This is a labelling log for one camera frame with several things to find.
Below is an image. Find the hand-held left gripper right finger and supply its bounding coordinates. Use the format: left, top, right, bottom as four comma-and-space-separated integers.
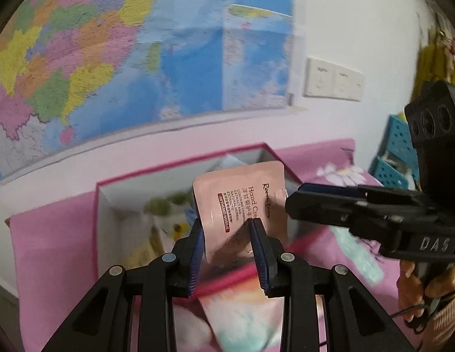
248, 218, 417, 352

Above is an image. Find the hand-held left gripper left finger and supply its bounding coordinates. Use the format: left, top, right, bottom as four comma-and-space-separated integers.
40, 218, 206, 352

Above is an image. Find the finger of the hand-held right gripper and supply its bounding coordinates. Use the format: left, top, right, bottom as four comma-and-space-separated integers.
285, 191, 422, 243
298, 184, 423, 207

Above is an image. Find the pink hand cream packet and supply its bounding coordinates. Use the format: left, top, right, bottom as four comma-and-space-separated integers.
193, 160, 290, 265

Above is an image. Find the pink storage box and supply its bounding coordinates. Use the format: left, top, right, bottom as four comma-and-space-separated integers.
94, 142, 325, 301

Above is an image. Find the person's right forearm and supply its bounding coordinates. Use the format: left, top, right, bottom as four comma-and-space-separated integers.
418, 290, 455, 352

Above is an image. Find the person's right hand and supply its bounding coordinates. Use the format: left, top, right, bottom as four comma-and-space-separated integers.
397, 260, 455, 313

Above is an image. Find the blue plastic rack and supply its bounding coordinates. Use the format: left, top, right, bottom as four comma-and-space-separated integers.
369, 114, 420, 191

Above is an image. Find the colourful tissue pack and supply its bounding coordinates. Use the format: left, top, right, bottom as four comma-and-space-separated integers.
172, 271, 287, 352

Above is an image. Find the green plush toy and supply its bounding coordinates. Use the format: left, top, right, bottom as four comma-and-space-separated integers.
143, 191, 195, 217

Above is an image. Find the yellow-green sweater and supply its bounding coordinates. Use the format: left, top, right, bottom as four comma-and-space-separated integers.
411, 42, 451, 99

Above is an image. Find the pink hanging ornament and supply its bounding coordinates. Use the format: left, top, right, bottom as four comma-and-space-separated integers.
429, 13, 455, 81

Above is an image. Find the white wall switch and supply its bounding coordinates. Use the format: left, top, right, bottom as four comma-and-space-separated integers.
347, 71, 365, 102

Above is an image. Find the white wall socket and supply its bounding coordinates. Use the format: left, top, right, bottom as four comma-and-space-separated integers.
304, 57, 338, 98
332, 65, 354, 99

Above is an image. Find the black cable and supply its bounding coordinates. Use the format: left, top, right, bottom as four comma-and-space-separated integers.
391, 293, 439, 334

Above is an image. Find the wall map poster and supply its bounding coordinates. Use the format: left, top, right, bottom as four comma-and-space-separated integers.
0, 0, 299, 184

